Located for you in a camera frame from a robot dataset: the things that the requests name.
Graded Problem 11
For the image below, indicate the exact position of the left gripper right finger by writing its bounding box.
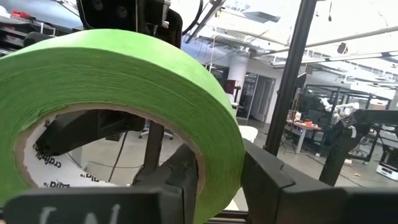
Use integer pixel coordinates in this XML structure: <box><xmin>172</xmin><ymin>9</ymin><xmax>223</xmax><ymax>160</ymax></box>
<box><xmin>241</xmin><ymin>139</ymin><xmax>398</xmax><ymax>224</ymax></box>

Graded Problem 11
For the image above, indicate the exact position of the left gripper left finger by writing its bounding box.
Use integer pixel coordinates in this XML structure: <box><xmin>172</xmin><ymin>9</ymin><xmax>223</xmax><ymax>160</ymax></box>
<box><xmin>4</xmin><ymin>144</ymin><xmax>200</xmax><ymax>224</ymax></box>

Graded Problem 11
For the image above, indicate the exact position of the green tape roll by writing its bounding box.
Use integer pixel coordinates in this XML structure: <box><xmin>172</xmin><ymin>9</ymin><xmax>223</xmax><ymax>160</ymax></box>
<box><xmin>0</xmin><ymin>28</ymin><xmax>246</xmax><ymax>224</ymax></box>

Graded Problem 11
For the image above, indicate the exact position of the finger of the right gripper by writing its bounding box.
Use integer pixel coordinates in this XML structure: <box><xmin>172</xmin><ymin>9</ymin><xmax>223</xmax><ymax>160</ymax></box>
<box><xmin>34</xmin><ymin>108</ymin><xmax>147</xmax><ymax>157</ymax></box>

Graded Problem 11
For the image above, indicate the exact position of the cluttered background table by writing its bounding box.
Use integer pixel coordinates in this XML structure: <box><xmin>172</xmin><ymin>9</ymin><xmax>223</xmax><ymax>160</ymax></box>
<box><xmin>285</xmin><ymin>119</ymin><xmax>323</xmax><ymax>154</ymax></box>

